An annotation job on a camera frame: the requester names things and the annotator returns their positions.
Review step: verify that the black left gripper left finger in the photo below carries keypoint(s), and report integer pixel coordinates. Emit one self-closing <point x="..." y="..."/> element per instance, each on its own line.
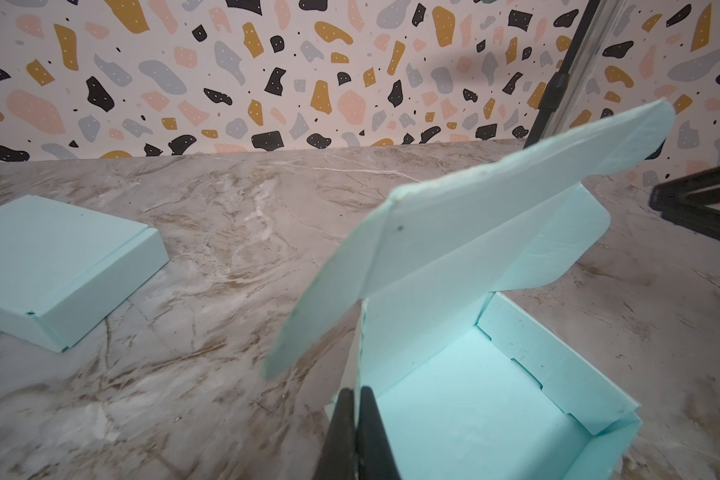
<point x="337" y="460"/>

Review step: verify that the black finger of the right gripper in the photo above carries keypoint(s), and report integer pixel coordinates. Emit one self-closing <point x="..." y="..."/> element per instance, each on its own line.
<point x="687" y="202"/>

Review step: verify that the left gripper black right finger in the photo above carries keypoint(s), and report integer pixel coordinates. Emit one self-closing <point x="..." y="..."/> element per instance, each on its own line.
<point x="375" y="458"/>

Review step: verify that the mint paper box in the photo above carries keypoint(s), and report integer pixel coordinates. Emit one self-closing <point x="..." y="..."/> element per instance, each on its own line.
<point x="469" y="385"/>
<point x="64" y="268"/>

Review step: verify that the black microphone stand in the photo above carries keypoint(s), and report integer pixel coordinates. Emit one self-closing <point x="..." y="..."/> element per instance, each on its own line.
<point x="557" y="87"/>

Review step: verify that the aluminium right corner post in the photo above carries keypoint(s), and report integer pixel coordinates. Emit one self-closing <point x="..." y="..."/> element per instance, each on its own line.
<point x="601" y="22"/>

